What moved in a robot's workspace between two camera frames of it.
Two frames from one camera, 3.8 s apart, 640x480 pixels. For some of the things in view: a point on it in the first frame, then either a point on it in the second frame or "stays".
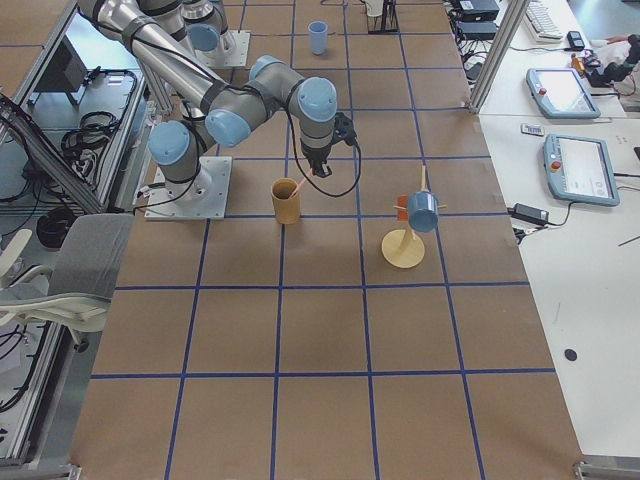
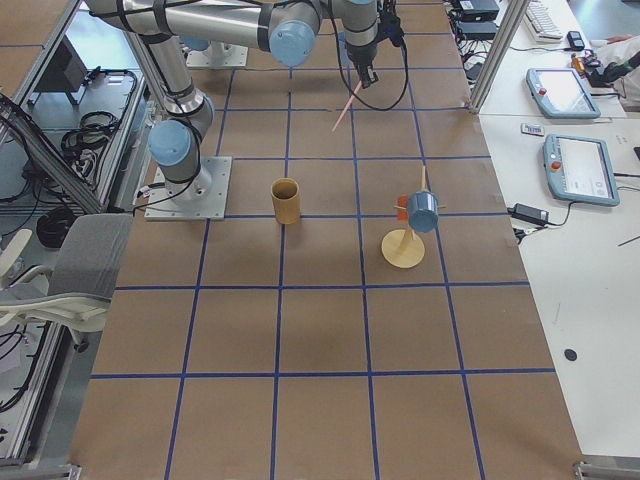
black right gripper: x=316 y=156 -> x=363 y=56
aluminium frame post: x=503 y=35 stays
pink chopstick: x=299 y=188 -> x=348 y=104
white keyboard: x=541 y=23 stays
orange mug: x=402 y=214 stays
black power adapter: x=529 y=213 stays
